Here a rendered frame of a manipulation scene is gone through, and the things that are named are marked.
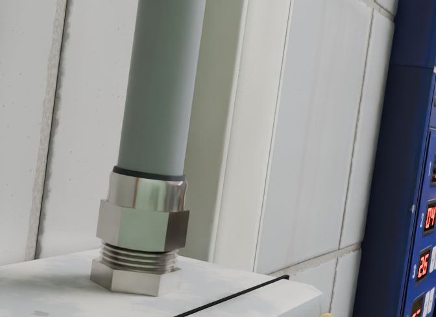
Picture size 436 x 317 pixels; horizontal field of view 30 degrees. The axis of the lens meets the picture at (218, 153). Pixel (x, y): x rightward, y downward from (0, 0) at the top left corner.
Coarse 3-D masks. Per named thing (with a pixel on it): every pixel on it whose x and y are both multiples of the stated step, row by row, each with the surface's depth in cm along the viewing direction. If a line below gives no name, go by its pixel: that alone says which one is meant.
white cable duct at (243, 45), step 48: (240, 0) 27; (288, 0) 31; (240, 48) 27; (240, 96) 28; (192, 144) 28; (240, 144) 29; (192, 192) 28; (240, 192) 29; (192, 240) 28; (240, 240) 30
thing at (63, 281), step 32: (64, 256) 22; (96, 256) 22; (0, 288) 17; (32, 288) 18; (64, 288) 18; (96, 288) 19; (192, 288) 20; (224, 288) 20; (256, 288) 21; (288, 288) 21
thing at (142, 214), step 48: (144, 0) 19; (192, 0) 19; (144, 48) 19; (192, 48) 19; (144, 96) 19; (192, 96) 19; (144, 144) 19; (144, 192) 18; (144, 240) 19; (144, 288) 19
